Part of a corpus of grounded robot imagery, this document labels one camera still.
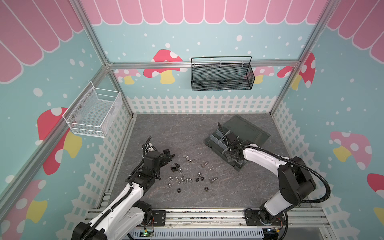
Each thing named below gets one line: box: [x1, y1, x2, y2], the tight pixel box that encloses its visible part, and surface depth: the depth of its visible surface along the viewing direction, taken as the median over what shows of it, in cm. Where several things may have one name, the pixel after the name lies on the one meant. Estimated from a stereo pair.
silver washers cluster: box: [167, 175, 194, 188], surface depth 88 cm
